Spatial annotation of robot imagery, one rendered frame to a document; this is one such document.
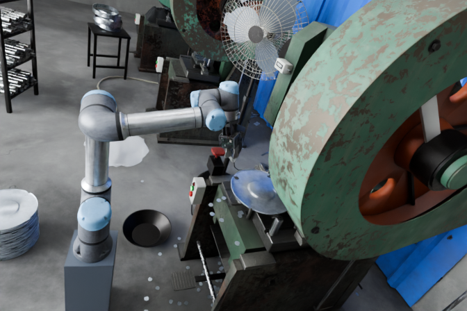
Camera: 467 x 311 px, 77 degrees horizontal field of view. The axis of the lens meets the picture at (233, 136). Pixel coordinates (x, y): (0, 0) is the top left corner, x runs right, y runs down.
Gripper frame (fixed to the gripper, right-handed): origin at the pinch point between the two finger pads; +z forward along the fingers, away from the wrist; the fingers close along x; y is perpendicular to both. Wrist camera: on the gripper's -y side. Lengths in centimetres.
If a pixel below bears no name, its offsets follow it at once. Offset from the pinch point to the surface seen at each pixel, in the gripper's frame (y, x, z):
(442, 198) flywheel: 9, 78, -3
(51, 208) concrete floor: 10, -122, 51
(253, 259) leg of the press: 25.5, 17.4, 29.8
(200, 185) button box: -1.4, -19.1, 19.2
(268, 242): 17.4, 21.4, 26.9
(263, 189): -0.1, 14.2, 13.3
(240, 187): 5.3, 4.8, 10.8
